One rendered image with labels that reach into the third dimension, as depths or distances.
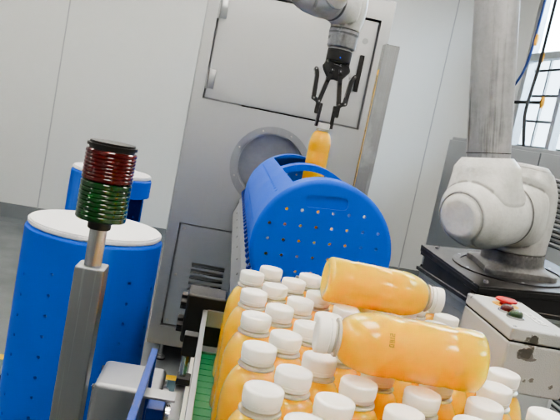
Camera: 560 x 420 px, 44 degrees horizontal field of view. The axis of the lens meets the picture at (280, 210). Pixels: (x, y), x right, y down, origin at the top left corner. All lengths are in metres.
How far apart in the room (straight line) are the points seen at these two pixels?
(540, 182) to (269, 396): 1.24
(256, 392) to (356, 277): 0.40
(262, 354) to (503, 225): 0.94
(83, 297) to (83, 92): 5.54
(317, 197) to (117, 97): 5.11
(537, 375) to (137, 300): 0.78
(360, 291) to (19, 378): 0.78
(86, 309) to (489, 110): 1.04
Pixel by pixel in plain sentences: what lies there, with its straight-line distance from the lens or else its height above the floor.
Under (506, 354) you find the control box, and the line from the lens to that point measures 1.10.
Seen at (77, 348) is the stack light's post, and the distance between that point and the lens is 0.94.
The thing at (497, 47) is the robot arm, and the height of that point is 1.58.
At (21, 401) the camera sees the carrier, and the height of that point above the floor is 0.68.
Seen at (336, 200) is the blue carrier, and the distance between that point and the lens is 1.38.
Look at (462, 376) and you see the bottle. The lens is 0.77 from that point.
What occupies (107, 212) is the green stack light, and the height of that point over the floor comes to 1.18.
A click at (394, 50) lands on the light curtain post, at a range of 2.81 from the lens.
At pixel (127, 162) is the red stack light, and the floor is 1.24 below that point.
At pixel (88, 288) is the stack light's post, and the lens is 0.92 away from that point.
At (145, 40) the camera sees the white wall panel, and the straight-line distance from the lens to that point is 6.41.
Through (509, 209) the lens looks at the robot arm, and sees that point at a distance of 1.62.
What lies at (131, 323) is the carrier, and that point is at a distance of 1.48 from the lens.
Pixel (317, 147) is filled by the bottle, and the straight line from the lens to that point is 2.10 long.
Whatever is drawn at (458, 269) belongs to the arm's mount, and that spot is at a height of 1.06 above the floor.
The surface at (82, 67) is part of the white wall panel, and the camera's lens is 6.43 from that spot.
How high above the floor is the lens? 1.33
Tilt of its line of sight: 7 degrees down
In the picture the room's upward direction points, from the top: 11 degrees clockwise
